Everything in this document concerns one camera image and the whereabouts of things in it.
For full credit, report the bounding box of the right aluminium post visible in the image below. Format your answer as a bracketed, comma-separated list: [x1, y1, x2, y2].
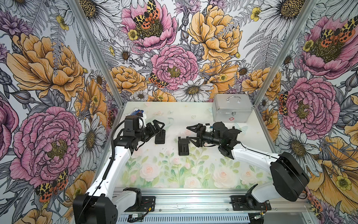
[253, 1, 317, 107]

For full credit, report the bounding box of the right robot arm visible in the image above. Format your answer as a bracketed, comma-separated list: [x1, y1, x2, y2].
[187, 122, 309, 211]

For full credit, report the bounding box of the aluminium front rail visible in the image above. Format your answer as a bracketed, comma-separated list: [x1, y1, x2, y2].
[113, 188, 310, 214]

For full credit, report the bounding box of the silver metal case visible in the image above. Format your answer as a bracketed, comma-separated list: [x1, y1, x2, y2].
[212, 94, 254, 123]

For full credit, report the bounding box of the left aluminium post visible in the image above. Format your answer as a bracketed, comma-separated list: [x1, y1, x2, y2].
[69, 1, 125, 110]

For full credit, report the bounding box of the aluminium post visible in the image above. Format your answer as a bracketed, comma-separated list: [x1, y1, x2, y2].
[69, 1, 125, 110]
[253, 1, 317, 107]

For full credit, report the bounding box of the blue white packet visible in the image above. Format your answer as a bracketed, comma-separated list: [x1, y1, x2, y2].
[130, 109, 144, 116]

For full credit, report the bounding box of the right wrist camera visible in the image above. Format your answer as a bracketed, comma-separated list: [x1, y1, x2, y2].
[205, 123, 213, 132]

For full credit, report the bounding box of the small circuit board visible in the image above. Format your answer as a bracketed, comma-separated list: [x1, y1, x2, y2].
[127, 213, 145, 223]

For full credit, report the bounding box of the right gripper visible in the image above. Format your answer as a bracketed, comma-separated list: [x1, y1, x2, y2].
[186, 124, 221, 148]

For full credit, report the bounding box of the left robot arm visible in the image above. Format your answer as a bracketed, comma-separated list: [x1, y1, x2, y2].
[72, 113, 165, 224]

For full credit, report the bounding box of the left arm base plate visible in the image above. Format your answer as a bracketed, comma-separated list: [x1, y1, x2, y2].
[132, 196, 156, 212]

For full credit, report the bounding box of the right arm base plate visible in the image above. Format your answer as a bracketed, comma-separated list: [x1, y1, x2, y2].
[230, 195, 272, 211]

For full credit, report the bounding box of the phone stand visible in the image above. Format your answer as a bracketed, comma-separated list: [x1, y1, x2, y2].
[178, 136, 190, 156]
[155, 129, 166, 145]

